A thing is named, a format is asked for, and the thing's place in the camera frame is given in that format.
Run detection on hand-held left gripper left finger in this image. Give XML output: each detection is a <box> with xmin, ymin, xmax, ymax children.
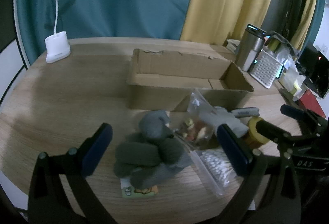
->
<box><xmin>27</xmin><ymin>122</ymin><xmax>121</xmax><ymax>224</ymax></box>

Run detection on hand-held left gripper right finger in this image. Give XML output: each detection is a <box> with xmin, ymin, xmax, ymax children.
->
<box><xmin>211</xmin><ymin>123</ymin><xmax>302</xmax><ymax>224</ymax></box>

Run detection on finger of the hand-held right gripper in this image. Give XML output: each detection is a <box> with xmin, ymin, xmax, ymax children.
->
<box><xmin>256</xmin><ymin>119</ymin><xmax>313</xmax><ymax>148</ymax></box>
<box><xmin>280</xmin><ymin>104</ymin><xmax>327</xmax><ymax>135</ymax></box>

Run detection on clear bag of white pellets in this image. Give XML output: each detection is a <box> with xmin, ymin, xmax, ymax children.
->
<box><xmin>190</xmin><ymin>149</ymin><xmax>243</xmax><ymax>198</ymax></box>

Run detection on clear snack bag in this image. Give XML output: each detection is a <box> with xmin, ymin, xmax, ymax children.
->
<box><xmin>177</xmin><ymin>89</ymin><xmax>219</xmax><ymax>150</ymax></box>

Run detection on light grey sock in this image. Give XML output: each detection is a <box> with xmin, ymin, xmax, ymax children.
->
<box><xmin>139</xmin><ymin>110</ymin><xmax>174</xmax><ymax>141</ymax></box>

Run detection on cardboard box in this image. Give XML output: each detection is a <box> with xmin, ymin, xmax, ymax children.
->
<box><xmin>126</xmin><ymin>49</ymin><xmax>255</xmax><ymax>113</ymax></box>

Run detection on red box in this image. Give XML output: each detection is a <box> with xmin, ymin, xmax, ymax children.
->
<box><xmin>299</xmin><ymin>90</ymin><xmax>327</xmax><ymax>120</ymax></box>

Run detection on crumpled clear plastic bags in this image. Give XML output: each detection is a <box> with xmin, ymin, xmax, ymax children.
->
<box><xmin>277</xmin><ymin>48</ymin><xmax>307</xmax><ymax>101</ymax></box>

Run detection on black monitor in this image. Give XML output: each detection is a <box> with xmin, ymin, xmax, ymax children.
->
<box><xmin>298</xmin><ymin>44</ymin><xmax>329</xmax><ymax>99</ymax></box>

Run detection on white perforated basket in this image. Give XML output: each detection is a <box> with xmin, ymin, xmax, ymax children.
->
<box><xmin>250</xmin><ymin>49</ymin><xmax>284</xmax><ymax>89</ymax></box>

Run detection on steel tumbler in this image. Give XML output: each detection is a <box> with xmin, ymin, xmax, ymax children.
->
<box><xmin>235</xmin><ymin>24</ymin><xmax>267</xmax><ymax>72</ymax></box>

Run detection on white desk lamp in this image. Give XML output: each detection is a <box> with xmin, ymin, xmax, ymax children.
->
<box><xmin>27</xmin><ymin>0</ymin><xmax>78</xmax><ymax>64</ymax></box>

